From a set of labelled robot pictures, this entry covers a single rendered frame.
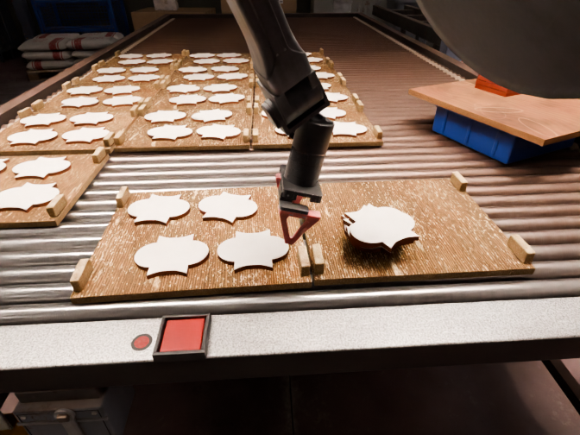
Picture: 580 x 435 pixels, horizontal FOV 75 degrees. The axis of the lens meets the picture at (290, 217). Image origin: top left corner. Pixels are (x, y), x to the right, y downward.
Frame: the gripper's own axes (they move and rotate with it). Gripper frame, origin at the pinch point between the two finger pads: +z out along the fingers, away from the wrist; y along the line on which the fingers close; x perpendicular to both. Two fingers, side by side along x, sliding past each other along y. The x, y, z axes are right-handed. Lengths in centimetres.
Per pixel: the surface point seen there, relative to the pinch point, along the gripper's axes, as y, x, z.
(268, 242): 3.8, 2.0, 6.9
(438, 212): 13.4, -35.2, -1.6
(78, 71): 154, 95, 22
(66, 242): 10.5, 42.5, 19.6
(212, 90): 111, 25, 6
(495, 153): 42, -62, -10
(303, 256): -3.2, -3.6, 4.2
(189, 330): -15.5, 13.7, 12.6
